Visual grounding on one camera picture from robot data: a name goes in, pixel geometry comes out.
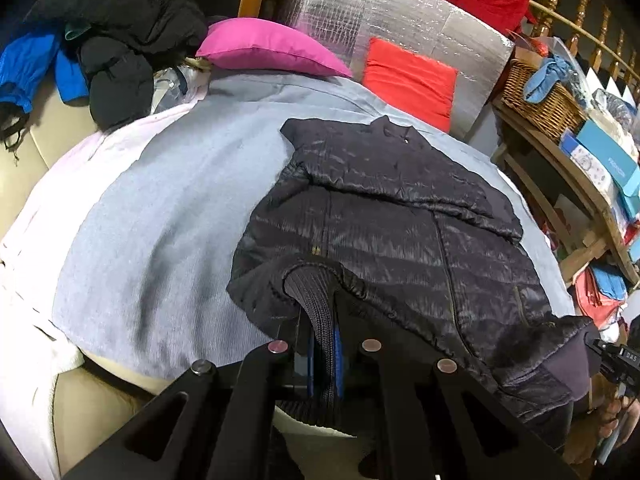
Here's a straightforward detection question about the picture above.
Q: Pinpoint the black quilted jacket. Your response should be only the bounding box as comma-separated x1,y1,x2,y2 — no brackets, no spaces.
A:
226,115,603,456

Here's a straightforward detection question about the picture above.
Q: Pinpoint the pale pink bed sheet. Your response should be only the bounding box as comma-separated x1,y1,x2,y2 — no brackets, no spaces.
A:
0,72,211,480

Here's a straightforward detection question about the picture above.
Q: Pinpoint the red pillow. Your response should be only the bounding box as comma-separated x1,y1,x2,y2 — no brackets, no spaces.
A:
361,36,459,133

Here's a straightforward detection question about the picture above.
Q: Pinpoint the silver foil insulation mat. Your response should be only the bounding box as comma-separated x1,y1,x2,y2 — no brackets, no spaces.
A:
282,0,516,143

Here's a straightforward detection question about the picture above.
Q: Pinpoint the person's right hand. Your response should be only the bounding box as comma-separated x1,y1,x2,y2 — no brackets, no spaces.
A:
592,392,635,443

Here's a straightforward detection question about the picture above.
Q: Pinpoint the wicker basket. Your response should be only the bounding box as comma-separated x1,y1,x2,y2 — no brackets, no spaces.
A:
501,57,588,146

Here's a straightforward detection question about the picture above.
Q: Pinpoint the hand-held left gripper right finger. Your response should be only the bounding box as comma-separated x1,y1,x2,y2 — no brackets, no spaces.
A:
334,327,581,480

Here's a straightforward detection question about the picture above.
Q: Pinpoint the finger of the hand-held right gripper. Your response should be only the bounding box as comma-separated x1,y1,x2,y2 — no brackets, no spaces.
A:
590,337,640,378

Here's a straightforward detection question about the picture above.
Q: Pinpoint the blue folded cloth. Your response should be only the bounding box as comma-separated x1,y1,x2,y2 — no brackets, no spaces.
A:
597,264,630,302

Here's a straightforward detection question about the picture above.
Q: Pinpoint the grey blanket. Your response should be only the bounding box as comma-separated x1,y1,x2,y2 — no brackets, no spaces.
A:
52,74,578,381

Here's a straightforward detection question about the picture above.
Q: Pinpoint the black puffy coat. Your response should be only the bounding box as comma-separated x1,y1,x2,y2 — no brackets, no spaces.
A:
30,0,208,131

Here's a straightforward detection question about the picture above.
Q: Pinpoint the clear plastic bag with clothes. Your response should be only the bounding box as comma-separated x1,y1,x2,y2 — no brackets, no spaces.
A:
152,57,211,113

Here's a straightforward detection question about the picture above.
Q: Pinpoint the red cloth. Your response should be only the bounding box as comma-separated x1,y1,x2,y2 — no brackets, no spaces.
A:
574,266,608,318

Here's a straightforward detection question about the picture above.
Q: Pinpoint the white patterned box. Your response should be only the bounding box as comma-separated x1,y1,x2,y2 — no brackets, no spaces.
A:
560,132,613,187

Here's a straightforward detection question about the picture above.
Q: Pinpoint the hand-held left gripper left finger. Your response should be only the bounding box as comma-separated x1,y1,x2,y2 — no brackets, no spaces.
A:
60,310,317,480

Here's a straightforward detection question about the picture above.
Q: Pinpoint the wooden side table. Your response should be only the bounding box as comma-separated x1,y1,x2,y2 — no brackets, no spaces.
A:
492,97,640,286

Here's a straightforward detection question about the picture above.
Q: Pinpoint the magenta pillow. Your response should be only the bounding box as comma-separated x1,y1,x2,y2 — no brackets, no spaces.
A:
195,17,355,79

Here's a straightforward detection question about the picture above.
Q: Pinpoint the blue cardboard box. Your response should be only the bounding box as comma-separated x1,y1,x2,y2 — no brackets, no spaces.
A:
575,119,640,197

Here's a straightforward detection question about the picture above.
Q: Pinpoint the blue jacket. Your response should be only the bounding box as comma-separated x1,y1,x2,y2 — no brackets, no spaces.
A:
0,27,91,161

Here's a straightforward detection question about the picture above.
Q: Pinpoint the light blue cloth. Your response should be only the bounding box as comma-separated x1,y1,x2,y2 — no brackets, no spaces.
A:
522,55,576,103

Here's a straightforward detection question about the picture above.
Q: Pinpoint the beige sofa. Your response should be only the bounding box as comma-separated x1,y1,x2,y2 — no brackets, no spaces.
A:
0,72,161,468

